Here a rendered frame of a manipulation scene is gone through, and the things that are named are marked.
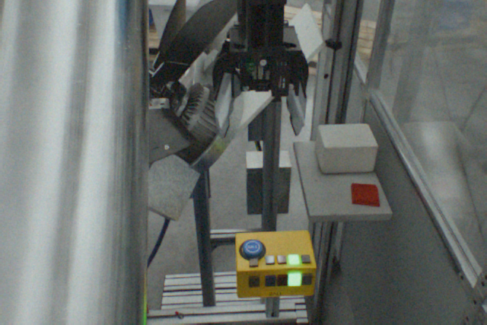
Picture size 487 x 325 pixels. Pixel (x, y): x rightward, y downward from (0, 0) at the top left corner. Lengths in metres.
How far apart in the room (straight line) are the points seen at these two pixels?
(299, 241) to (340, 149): 0.51
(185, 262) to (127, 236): 2.14
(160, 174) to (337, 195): 0.54
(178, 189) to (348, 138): 0.56
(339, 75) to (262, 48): 1.14
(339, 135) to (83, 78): 1.29
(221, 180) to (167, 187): 1.54
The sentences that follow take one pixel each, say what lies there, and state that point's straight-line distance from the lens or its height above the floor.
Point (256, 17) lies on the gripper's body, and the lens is 0.46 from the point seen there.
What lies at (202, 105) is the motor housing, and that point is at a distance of 1.21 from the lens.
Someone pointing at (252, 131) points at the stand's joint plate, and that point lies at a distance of 1.42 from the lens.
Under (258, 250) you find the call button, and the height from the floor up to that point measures 1.08.
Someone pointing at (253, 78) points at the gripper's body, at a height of 1.58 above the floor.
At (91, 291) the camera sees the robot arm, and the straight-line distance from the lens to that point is 0.19.
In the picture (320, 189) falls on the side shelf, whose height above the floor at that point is 0.86.
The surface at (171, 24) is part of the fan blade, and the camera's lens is 1.37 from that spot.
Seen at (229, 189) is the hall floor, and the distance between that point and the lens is 2.69.
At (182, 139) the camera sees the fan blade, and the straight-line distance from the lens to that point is 0.98.
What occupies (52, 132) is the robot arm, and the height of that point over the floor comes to 1.70.
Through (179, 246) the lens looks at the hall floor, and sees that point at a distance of 2.41.
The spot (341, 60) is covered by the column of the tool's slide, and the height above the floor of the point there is 1.13.
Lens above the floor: 1.81
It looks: 36 degrees down
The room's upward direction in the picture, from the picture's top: straight up
